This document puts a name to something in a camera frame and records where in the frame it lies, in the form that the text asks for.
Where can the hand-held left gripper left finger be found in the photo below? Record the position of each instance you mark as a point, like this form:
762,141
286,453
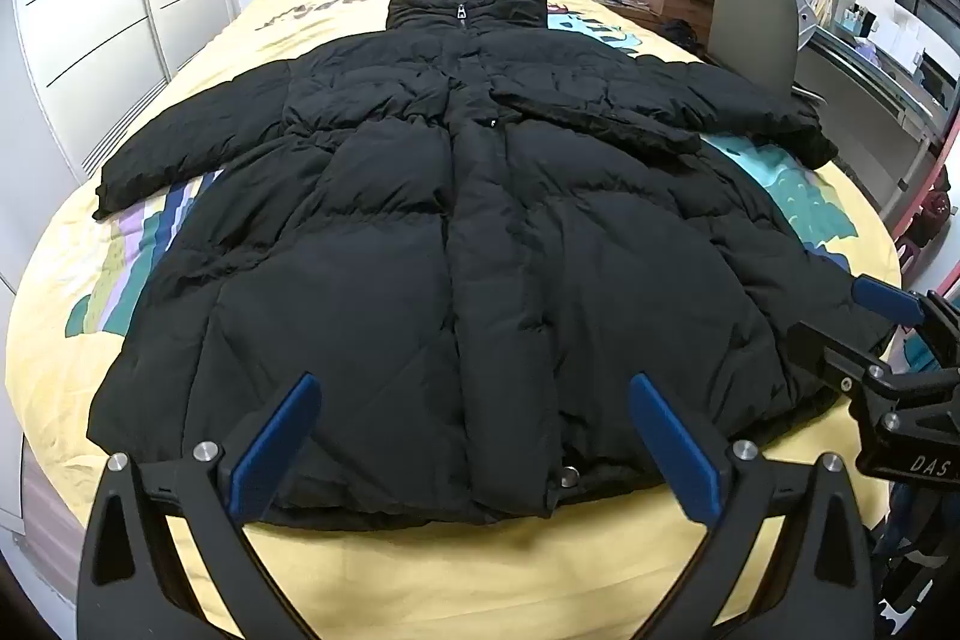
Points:
277,445

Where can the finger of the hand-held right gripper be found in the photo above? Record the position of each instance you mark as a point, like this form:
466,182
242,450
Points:
889,300
829,351

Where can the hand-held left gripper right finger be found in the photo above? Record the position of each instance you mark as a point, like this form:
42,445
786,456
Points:
675,452

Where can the black puffer coat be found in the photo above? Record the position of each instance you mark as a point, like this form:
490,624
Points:
450,235

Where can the dark red bag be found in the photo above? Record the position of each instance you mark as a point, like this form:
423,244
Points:
939,205

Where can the person's dark patterned clothing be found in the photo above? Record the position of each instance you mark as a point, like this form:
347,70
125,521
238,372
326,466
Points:
919,565

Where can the yellow printed bedsheet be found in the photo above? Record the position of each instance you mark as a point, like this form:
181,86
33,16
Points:
375,580

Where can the white desk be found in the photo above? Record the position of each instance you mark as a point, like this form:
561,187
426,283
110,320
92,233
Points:
870,78

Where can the grey chair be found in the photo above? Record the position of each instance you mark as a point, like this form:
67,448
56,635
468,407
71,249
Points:
750,25

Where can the black bag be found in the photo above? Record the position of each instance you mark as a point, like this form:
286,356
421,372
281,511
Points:
684,36

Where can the white wardrobe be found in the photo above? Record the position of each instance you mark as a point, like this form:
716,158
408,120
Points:
90,10

